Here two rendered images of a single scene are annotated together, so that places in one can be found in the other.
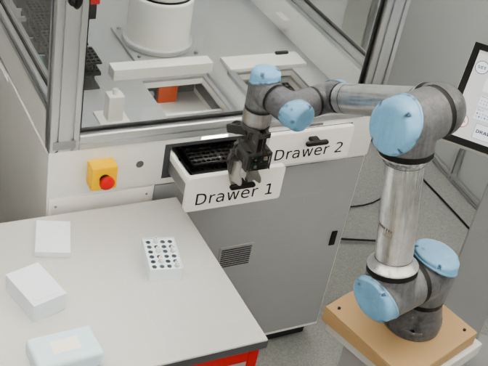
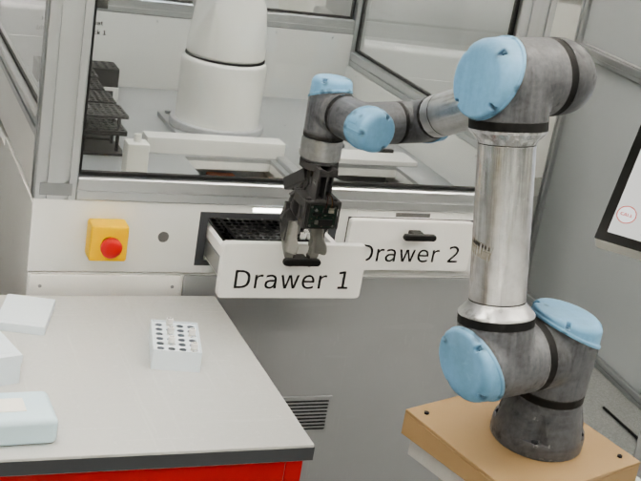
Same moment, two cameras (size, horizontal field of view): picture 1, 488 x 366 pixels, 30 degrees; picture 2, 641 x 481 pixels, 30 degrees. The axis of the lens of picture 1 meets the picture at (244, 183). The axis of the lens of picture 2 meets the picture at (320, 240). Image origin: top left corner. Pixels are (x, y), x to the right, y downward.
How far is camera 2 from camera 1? 69 cm
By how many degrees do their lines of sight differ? 17
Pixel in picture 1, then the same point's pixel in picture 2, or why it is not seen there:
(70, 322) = not seen: hidden behind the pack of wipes
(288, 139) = (379, 229)
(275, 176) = (352, 261)
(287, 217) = (382, 362)
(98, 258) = (84, 340)
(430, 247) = (557, 306)
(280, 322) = not seen: outside the picture
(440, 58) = not seen: hidden behind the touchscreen
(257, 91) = (318, 103)
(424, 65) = (608, 262)
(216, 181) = (265, 253)
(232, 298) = (269, 398)
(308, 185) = (412, 313)
